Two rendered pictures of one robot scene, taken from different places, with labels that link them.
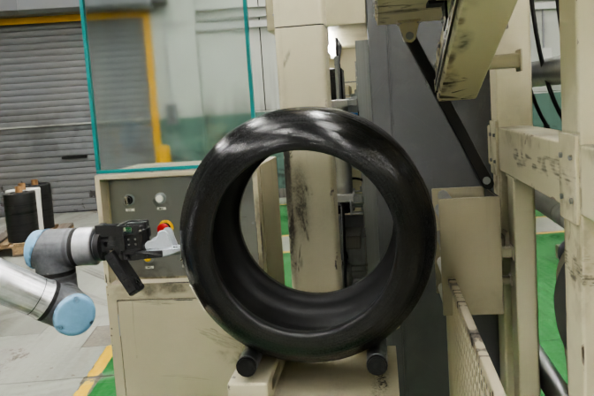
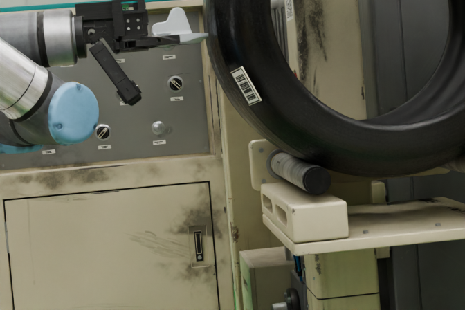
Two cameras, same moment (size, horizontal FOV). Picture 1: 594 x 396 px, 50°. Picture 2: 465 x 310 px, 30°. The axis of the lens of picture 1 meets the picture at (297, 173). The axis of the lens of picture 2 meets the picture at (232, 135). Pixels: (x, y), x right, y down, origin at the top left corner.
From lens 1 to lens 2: 0.69 m
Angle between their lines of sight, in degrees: 14
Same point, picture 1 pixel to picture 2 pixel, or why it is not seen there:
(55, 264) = not seen: hidden behind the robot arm
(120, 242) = (118, 23)
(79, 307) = (83, 99)
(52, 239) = (13, 23)
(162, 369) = (73, 297)
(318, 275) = (340, 108)
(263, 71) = not seen: hidden behind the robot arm
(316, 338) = (416, 129)
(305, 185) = not seen: outside the picture
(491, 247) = not seen: outside the picture
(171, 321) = (86, 225)
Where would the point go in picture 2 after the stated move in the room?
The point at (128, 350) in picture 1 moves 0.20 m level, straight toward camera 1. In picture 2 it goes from (21, 273) to (48, 287)
